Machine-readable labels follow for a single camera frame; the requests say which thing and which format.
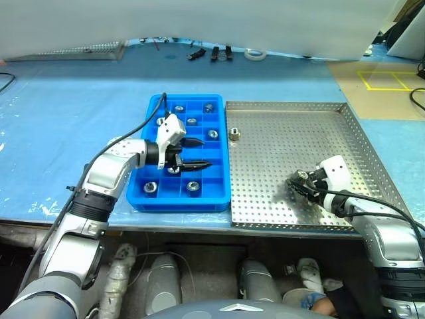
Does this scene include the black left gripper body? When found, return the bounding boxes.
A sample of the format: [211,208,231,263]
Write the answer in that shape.
[164,138,187,169]

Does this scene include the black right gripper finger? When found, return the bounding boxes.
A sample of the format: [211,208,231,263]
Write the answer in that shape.
[291,186,312,205]
[288,173,309,187]

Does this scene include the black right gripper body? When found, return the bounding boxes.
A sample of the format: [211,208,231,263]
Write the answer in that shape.
[303,167,330,205]

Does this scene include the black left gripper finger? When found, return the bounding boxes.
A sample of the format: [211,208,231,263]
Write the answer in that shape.
[174,156,213,171]
[181,137,206,149]

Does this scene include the blue compartment tray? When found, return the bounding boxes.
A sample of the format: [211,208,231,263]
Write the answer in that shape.
[126,94,232,213]

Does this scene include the perforated metal tray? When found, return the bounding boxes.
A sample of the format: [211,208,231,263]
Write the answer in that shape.
[224,101,416,232]
[6,41,127,61]

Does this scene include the white shoe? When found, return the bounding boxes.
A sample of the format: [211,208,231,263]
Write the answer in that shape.
[282,288,328,310]
[296,257,325,293]

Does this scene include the grey rounded leg cover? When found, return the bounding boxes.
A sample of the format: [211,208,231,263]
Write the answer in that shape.
[238,259,284,304]
[145,254,183,316]

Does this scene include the white tape roll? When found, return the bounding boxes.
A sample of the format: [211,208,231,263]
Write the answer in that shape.
[244,48,266,61]

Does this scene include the grey robot torso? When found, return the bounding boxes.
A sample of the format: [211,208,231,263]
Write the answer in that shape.
[142,300,315,319]

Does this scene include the white leaning board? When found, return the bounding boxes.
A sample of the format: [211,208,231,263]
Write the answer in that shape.
[386,0,425,62]

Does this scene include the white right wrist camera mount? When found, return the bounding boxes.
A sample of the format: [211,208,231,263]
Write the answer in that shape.
[314,155,352,212]

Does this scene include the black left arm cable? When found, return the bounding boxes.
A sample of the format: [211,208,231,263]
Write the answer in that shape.
[19,92,167,293]

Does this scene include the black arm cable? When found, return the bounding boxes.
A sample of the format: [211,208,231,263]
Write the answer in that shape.
[313,188,425,243]
[19,92,167,293]

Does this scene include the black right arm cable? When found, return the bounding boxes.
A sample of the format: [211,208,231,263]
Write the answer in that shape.
[313,188,425,243]

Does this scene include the black loose cable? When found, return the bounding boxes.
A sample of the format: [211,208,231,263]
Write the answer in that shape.
[408,86,425,110]
[0,72,16,96]

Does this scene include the white wrapped post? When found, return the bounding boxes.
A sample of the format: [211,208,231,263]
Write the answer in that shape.
[99,243,139,319]

